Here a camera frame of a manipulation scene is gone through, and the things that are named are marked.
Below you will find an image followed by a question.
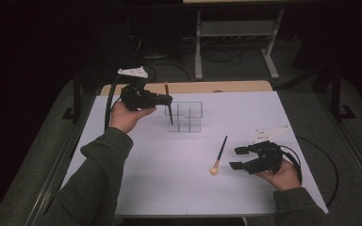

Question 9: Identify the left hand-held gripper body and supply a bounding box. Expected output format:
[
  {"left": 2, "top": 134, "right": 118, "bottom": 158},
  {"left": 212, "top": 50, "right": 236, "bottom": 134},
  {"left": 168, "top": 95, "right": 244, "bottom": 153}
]
[{"left": 117, "top": 65, "right": 158, "bottom": 111}]

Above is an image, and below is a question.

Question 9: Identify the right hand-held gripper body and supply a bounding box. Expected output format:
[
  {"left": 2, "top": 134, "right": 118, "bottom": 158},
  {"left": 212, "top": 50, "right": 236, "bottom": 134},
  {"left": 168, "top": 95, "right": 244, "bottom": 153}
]
[{"left": 244, "top": 124, "right": 290, "bottom": 175}]

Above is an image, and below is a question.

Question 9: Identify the thin black gold makeup brush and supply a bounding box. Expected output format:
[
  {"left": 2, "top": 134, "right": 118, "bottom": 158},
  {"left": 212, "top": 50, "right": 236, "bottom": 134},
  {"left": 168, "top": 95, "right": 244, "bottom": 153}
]
[{"left": 163, "top": 81, "right": 174, "bottom": 126}]

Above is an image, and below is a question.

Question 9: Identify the black gold fan makeup brush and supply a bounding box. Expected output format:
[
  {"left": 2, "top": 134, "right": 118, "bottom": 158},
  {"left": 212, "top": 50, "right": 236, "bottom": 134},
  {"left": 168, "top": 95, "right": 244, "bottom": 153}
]
[{"left": 208, "top": 135, "right": 229, "bottom": 175}]

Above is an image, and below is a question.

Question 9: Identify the clear acrylic organizer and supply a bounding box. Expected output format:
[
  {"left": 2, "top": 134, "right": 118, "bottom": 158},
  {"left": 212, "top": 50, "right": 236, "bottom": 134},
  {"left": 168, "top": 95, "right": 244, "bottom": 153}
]
[{"left": 164, "top": 101, "right": 204, "bottom": 133}]

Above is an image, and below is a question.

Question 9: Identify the person's left hand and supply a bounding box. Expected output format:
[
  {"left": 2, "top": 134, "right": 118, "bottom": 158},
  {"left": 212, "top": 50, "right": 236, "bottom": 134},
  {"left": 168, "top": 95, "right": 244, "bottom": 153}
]
[{"left": 109, "top": 100, "right": 157, "bottom": 135}]

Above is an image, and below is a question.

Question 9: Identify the person's right hand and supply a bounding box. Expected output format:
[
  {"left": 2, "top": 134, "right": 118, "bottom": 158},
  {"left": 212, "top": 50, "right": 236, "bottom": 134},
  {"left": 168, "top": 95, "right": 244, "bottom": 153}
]
[{"left": 254, "top": 158, "right": 302, "bottom": 192}]

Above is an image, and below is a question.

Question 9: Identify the wooden table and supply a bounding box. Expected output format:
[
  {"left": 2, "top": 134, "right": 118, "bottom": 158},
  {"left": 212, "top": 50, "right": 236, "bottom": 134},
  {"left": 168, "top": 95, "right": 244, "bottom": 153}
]
[{"left": 100, "top": 80, "right": 272, "bottom": 96}]

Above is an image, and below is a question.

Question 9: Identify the white board sheet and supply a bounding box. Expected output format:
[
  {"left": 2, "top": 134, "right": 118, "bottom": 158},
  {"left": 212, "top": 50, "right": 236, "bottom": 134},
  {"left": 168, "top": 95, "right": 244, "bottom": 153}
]
[{"left": 60, "top": 90, "right": 329, "bottom": 218}]

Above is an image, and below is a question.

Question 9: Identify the black metal stand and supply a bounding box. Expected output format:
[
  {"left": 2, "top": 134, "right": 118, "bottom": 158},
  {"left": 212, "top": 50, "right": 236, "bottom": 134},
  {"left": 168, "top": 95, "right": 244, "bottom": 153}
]
[
  {"left": 331, "top": 65, "right": 356, "bottom": 121},
  {"left": 61, "top": 70, "right": 84, "bottom": 121}
]

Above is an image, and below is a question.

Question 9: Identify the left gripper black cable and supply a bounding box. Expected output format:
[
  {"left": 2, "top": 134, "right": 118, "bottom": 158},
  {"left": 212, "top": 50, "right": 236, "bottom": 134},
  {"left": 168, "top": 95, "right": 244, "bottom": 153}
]
[{"left": 104, "top": 74, "right": 122, "bottom": 132}]

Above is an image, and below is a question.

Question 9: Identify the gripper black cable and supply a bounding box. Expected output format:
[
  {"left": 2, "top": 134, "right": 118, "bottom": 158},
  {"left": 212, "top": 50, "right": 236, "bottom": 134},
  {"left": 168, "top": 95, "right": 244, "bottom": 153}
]
[
  {"left": 104, "top": 74, "right": 122, "bottom": 132},
  {"left": 279, "top": 135, "right": 339, "bottom": 208}
]

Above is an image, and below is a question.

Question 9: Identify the black floor cable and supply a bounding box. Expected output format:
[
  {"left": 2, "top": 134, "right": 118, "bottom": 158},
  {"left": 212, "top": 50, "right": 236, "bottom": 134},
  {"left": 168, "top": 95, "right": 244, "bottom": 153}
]
[
  {"left": 140, "top": 62, "right": 192, "bottom": 83},
  {"left": 201, "top": 48, "right": 243, "bottom": 66}
]

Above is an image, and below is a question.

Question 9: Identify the white metal desk frame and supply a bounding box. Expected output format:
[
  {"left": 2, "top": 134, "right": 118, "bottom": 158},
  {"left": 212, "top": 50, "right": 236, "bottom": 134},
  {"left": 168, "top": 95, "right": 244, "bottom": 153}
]
[{"left": 194, "top": 8, "right": 286, "bottom": 80}]

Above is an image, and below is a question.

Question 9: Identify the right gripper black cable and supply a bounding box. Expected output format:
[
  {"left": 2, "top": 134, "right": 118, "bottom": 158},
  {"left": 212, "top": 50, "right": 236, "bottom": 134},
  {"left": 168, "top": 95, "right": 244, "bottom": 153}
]
[{"left": 279, "top": 135, "right": 339, "bottom": 208}]

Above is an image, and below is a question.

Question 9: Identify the aluminium frame rail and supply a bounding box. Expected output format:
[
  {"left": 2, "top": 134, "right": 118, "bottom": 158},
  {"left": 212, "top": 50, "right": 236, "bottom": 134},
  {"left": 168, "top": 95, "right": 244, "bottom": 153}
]
[
  {"left": 315, "top": 93, "right": 362, "bottom": 202},
  {"left": 25, "top": 93, "right": 97, "bottom": 226}
]

